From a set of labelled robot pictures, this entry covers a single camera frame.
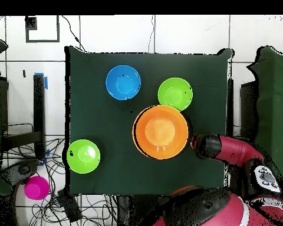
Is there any black cable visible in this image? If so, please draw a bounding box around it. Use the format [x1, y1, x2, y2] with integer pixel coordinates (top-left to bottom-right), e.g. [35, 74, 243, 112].
[61, 15, 87, 53]

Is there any pink plastic cup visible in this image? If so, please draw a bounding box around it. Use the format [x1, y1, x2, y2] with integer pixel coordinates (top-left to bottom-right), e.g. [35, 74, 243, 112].
[24, 175, 50, 201]

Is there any black stand with blue tape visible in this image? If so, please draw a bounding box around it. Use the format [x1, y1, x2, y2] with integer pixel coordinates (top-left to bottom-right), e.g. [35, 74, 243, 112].
[1, 72, 48, 161]

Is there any dark square floor frame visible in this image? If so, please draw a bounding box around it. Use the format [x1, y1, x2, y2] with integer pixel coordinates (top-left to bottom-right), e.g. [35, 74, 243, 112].
[25, 15, 60, 44]

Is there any dark green tablecloth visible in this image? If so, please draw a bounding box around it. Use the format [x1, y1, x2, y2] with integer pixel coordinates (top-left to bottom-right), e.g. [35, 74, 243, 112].
[64, 45, 234, 197]

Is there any black box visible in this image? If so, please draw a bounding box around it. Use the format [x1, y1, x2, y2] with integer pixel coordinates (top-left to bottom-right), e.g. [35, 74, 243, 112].
[239, 81, 259, 141]
[0, 77, 9, 132]

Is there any blue plastic bowl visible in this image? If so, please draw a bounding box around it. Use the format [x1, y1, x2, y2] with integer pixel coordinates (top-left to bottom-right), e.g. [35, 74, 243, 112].
[105, 65, 142, 101]

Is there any tangle of black cables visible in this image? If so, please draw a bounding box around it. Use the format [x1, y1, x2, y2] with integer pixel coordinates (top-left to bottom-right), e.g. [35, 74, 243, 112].
[2, 137, 119, 226]

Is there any large orange plastic bowl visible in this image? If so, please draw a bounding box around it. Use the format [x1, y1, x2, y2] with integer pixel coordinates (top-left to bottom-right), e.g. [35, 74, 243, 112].
[131, 104, 190, 161]

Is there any black power strip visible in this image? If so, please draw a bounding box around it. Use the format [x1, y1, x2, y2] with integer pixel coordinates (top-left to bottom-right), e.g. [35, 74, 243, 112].
[56, 189, 83, 223]

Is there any green plastic bowl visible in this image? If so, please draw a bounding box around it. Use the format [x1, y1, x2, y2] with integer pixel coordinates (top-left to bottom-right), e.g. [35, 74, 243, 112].
[66, 139, 101, 174]
[157, 77, 193, 112]

